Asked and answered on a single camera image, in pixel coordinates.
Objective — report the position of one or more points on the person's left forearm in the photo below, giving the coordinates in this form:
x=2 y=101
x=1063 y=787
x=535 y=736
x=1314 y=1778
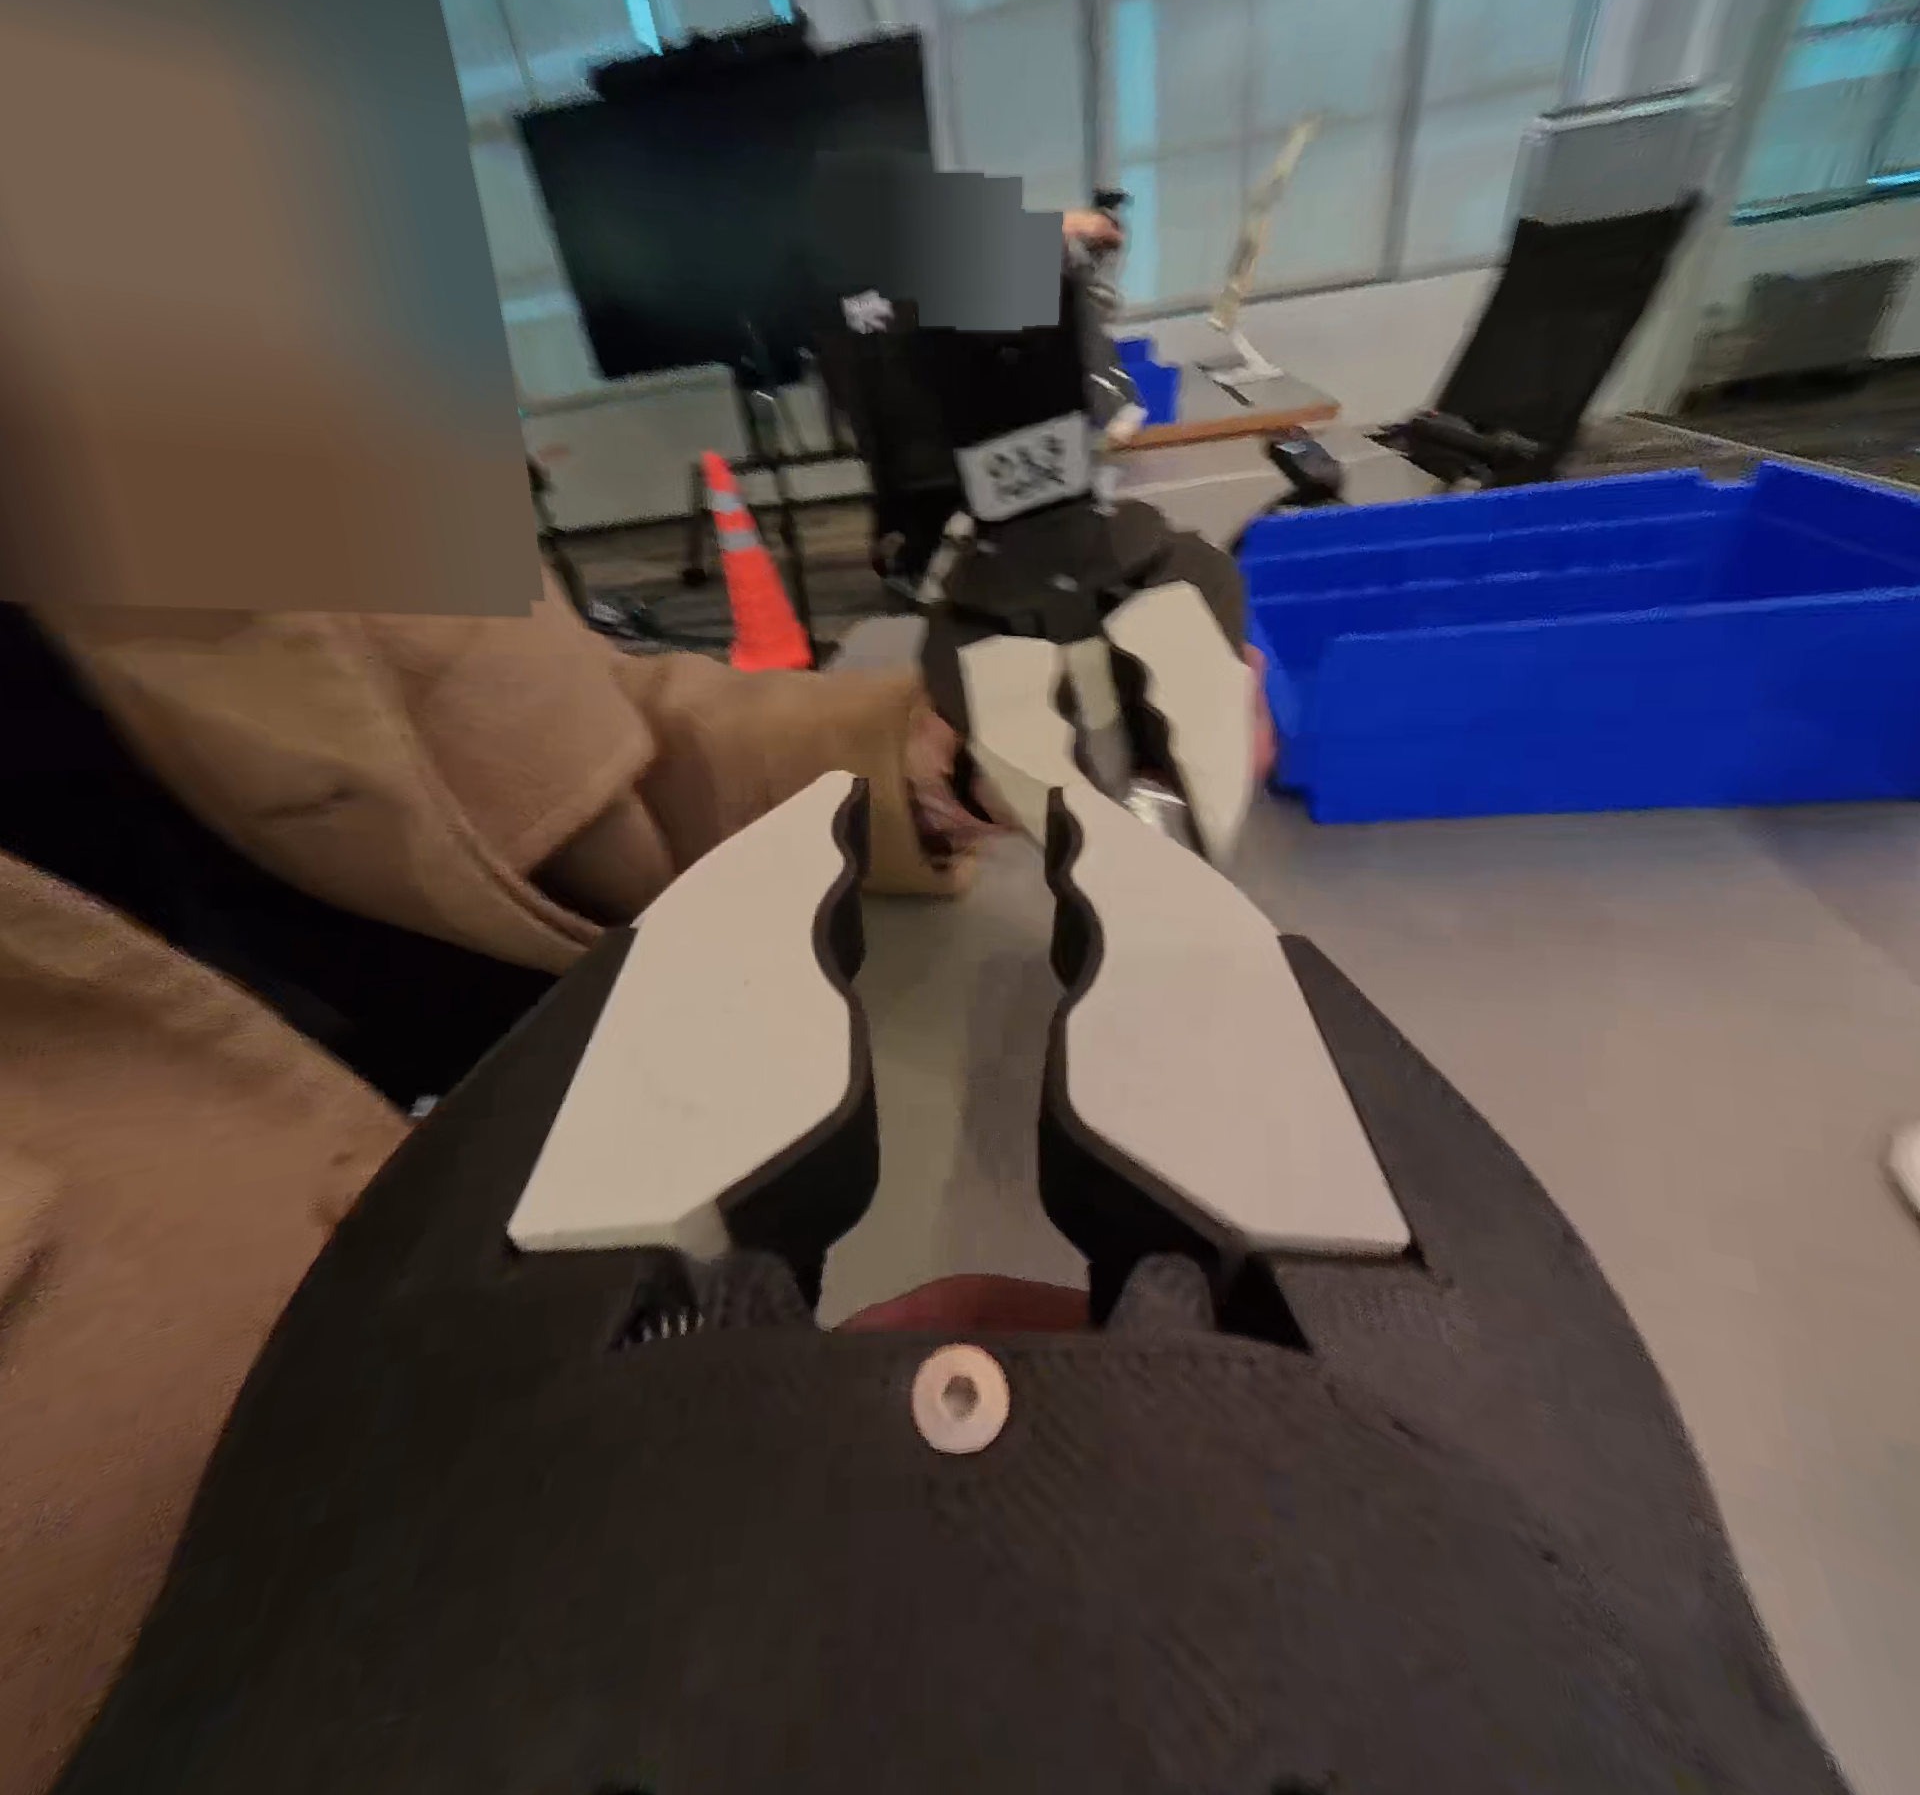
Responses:
x=751 y=761

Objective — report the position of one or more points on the glass window wall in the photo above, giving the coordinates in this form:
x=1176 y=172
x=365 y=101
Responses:
x=1276 y=26

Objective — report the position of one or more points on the grey desk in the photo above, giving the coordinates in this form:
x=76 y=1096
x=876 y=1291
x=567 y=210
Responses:
x=1576 y=1075

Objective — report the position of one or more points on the small blue plastic bin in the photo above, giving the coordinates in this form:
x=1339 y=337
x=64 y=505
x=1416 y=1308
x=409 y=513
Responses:
x=1153 y=385

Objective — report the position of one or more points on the black television screen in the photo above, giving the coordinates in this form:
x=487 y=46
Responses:
x=676 y=221

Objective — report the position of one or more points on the orange traffic cone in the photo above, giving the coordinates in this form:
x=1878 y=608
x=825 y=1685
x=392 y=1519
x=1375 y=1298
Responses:
x=759 y=597

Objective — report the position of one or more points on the small black device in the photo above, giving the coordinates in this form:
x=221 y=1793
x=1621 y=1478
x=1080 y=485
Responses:
x=1305 y=465

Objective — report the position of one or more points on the person's left hand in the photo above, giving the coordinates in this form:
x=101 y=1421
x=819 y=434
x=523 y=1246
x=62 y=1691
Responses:
x=931 y=851

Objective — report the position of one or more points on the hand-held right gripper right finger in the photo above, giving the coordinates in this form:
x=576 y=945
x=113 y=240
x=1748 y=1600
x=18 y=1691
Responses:
x=1217 y=1075

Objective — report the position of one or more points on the person's black inner garment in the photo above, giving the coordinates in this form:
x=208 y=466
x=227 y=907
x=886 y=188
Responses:
x=225 y=924

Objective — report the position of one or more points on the black controller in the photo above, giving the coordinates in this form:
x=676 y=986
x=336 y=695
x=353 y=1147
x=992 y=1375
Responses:
x=1441 y=448

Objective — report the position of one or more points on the long blue plastic bin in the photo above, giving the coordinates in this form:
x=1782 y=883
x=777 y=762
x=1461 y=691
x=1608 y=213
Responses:
x=1576 y=730

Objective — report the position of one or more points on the person's beige coat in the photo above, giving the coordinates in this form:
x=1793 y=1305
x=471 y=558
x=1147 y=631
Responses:
x=150 y=1225

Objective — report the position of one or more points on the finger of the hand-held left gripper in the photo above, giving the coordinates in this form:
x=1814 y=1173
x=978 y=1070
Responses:
x=1209 y=701
x=1014 y=716

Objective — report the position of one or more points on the silver framed panel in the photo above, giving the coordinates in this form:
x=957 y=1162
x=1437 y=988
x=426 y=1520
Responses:
x=1621 y=160

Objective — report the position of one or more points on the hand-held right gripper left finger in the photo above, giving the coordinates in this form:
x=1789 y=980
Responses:
x=705 y=1060

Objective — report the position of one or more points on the steel hex bolt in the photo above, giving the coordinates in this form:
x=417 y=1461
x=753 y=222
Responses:
x=1159 y=801

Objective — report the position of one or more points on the grey table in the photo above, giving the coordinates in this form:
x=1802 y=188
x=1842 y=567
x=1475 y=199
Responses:
x=1217 y=489

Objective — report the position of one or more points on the grey bench seat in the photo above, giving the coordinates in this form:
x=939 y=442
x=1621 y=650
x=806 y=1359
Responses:
x=1799 y=325

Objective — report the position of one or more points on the acrylic sign stand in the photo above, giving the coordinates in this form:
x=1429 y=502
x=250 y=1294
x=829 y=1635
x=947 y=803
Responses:
x=1259 y=221

